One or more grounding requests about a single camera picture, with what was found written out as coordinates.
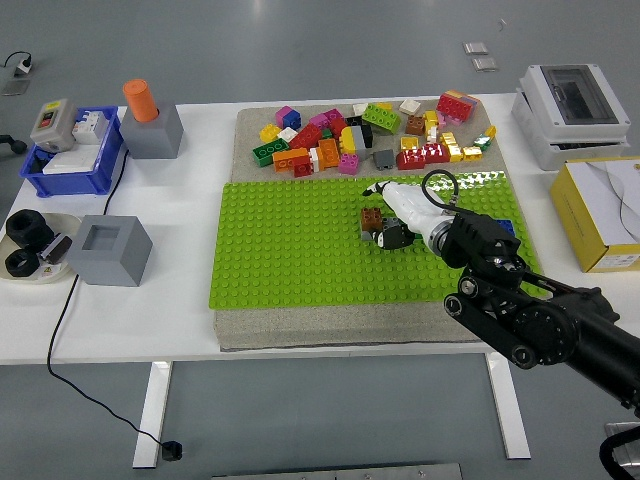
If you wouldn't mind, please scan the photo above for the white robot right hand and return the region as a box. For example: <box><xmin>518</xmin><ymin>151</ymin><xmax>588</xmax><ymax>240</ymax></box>
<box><xmin>359</xmin><ymin>181</ymin><xmax>454</xmax><ymax>251</ymax></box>

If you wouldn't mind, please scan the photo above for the red rounded toy brick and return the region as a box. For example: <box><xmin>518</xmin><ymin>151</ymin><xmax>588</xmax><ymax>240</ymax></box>
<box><xmin>395</xmin><ymin>149</ymin><xmax>428</xmax><ymax>172</ymax></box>

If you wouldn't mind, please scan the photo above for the black toy brick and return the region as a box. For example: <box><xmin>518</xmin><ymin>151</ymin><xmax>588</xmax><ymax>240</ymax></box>
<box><xmin>344</xmin><ymin>115</ymin><xmax>375</xmax><ymax>149</ymax></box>

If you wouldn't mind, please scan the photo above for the lime green toy brick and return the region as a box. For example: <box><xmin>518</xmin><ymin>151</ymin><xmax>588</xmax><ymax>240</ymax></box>
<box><xmin>360</xmin><ymin>103</ymin><xmax>403</xmax><ymax>135</ymax></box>

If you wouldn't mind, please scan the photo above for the large red toy brick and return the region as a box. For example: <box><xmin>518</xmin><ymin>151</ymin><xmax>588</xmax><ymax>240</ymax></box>
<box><xmin>436</xmin><ymin>93</ymin><xmax>474</xmax><ymax>123</ymax></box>

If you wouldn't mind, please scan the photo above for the green studded baseplate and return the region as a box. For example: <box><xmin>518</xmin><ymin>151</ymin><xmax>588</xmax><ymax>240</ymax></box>
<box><xmin>208</xmin><ymin>171</ymin><xmax>549</xmax><ymax>309</ymax></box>

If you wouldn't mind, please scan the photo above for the long red toy brick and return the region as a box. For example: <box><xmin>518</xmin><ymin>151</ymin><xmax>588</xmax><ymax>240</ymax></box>
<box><xmin>288</xmin><ymin>123</ymin><xmax>324</xmax><ymax>151</ymax></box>

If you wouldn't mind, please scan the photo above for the long orange toy brick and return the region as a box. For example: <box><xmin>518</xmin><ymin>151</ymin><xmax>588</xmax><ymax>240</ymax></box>
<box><xmin>272</xmin><ymin>148</ymin><xmax>310</xmax><ymax>174</ymax></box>

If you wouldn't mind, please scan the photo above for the dark green toy brick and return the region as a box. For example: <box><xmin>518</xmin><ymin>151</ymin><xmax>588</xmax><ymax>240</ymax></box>
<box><xmin>251</xmin><ymin>140</ymin><xmax>290</xmax><ymax>168</ymax></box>

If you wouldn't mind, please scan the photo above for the grey-brown mat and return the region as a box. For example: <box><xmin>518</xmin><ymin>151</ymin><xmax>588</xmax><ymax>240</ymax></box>
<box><xmin>212</xmin><ymin>97</ymin><xmax>516</xmax><ymax>352</ymax></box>

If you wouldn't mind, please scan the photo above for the yellow white carton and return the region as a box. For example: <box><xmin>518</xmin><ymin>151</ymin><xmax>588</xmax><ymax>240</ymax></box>
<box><xmin>549</xmin><ymin>157</ymin><xmax>640</xmax><ymax>274</ymax></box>

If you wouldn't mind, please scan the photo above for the white table leg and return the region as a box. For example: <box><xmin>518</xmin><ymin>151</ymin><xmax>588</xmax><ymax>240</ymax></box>
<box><xmin>132</xmin><ymin>360</ymin><xmax>175</xmax><ymax>470</ymax></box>
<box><xmin>483</xmin><ymin>352</ymin><xmax>532</xmax><ymax>460</ymax></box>

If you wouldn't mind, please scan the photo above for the grey block with round hole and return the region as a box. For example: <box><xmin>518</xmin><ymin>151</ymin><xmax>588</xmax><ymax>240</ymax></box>
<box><xmin>118</xmin><ymin>101</ymin><xmax>185</xmax><ymax>161</ymax></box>

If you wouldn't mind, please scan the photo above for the long metal plate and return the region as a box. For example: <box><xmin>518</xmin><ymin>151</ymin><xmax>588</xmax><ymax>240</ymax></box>
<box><xmin>212</xmin><ymin>462</ymin><xmax>464</xmax><ymax>480</ymax></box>

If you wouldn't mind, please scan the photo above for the orange cylinder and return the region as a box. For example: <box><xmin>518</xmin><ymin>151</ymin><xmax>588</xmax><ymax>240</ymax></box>
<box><xmin>122</xmin><ymin>78</ymin><xmax>160</xmax><ymax>125</ymax></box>

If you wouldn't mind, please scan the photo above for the metal floor hatch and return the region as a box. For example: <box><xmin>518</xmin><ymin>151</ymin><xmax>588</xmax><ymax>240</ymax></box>
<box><xmin>603</xmin><ymin>421</ymin><xmax>640</xmax><ymax>469</ymax></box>

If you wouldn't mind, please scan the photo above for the grey block with square hole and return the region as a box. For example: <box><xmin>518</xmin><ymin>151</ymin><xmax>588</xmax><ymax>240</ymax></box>
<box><xmin>66</xmin><ymin>214</ymin><xmax>154</xmax><ymax>288</ymax></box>

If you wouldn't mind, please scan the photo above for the white circuit breaker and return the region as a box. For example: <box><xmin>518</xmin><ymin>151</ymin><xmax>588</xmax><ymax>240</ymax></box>
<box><xmin>72</xmin><ymin>109</ymin><xmax>109</xmax><ymax>146</ymax></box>

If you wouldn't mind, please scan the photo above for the blue plastic bin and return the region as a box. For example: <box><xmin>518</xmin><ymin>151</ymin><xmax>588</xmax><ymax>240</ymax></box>
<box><xmin>18</xmin><ymin>105</ymin><xmax>126</xmax><ymax>199</ymax></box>

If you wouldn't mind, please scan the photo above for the white tray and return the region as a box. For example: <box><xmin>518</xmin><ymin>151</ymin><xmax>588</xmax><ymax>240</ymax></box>
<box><xmin>0</xmin><ymin>212</ymin><xmax>84</xmax><ymax>286</ymax></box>

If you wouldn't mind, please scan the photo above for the small black brown component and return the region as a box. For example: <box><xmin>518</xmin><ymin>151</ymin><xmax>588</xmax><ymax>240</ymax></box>
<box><xmin>38</xmin><ymin>233</ymin><xmax>74</xmax><ymax>265</ymax></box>

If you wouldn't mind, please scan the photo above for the large black hex nut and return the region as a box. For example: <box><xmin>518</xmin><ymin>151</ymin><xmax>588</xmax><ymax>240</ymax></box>
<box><xmin>5</xmin><ymin>209</ymin><xmax>54</xmax><ymax>251</ymax></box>

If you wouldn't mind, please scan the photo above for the small black hex nut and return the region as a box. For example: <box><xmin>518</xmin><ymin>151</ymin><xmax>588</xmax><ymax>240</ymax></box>
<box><xmin>4</xmin><ymin>248</ymin><xmax>42</xmax><ymax>279</ymax></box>

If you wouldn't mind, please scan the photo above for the black chair base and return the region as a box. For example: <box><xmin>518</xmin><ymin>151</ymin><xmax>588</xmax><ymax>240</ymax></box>
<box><xmin>0</xmin><ymin>133</ymin><xmax>29</xmax><ymax>161</ymax></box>

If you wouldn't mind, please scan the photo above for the white electrical enclosure box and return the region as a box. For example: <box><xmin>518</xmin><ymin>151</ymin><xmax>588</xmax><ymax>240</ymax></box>
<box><xmin>510</xmin><ymin>63</ymin><xmax>632</xmax><ymax>172</ymax></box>

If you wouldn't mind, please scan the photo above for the white switch plate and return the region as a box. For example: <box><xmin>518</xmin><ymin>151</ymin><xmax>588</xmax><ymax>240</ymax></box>
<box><xmin>42</xmin><ymin>144</ymin><xmax>99</xmax><ymax>176</ymax></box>

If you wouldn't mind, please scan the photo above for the grey switch box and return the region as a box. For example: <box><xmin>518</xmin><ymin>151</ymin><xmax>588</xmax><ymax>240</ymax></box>
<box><xmin>29</xmin><ymin>98</ymin><xmax>79</xmax><ymax>153</ymax></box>

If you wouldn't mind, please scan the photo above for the black power cable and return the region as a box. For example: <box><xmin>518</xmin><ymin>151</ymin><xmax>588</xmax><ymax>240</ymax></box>
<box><xmin>46</xmin><ymin>148</ymin><xmax>169</xmax><ymax>446</ymax></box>

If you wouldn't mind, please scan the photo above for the white plug with black cord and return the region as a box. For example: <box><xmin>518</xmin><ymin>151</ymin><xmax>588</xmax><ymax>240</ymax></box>
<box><xmin>3</xmin><ymin>51</ymin><xmax>35</xmax><ymax>76</ymax></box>

